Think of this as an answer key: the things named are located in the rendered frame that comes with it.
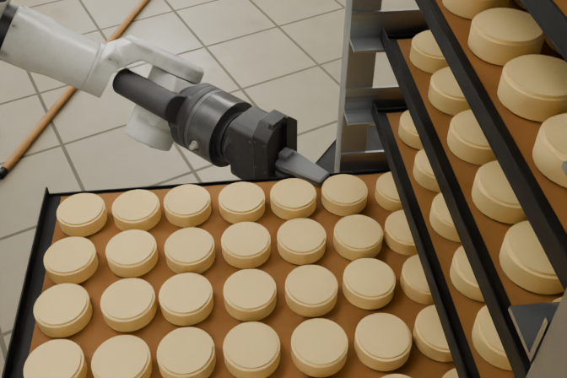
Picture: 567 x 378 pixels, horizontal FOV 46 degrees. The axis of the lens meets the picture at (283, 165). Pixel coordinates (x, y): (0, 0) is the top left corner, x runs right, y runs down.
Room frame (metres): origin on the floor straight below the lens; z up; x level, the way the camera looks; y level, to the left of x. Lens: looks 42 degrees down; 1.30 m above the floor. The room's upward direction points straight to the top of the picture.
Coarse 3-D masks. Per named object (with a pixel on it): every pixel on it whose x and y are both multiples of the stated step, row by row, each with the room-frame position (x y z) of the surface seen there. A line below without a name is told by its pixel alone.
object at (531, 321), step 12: (516, 312) 0.18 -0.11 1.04; (528, 312) 0.18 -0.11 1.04; (540, 312) 0.18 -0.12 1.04; (552, 312) 0.18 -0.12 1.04; (516, 324) 0.18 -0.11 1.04; (528, 324) 0.18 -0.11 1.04; (540, 324) 0.18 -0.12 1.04; (528, 336) 0.17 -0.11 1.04; (540, 336) 0.16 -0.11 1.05; (528, 348) 0.17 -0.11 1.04
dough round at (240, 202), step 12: (228, 192) 0.52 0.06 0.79; (240, 192) 0.52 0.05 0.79; (252, 192) 0.52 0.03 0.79; (228, 204) 0.50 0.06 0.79; (240, 204) 0.50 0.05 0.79; (252, 204) 0.50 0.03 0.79; (264, 204) 0.51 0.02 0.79; (228, 216) 0.49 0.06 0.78; (240, 216) 0.49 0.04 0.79; (252, 216) 0.49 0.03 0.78
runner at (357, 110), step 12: (348, 96) 0.58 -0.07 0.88; (360, 96) 0.58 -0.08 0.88; (372, 96) 0.58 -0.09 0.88; (384, 96) 0.58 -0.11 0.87; (396, 96) 0.58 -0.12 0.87; (348, 108) 0.58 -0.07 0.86; (360, 108) 0.58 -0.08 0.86; (384, 108) 0.58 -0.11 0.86; (348, 120) 0.56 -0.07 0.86; (360, 120) 0.56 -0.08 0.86; (372, 120) 0.56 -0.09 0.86
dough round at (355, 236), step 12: (348, 216) 0.48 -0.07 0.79; (360, 216) 0.48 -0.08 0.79; (336, 228) 0.47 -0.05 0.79; (348, 228) 0.46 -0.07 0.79; (360, 228) 0.46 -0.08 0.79; (372, 228) 0.46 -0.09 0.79; (336, 240) 0.45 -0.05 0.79; (348, 240) 0.45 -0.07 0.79; (360, 240) 0.45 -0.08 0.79; (372, 240) 0.45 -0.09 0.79; (348, 252) 0.44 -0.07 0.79; (360, 252) 0.44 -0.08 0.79; (372, 252) 0.44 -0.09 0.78
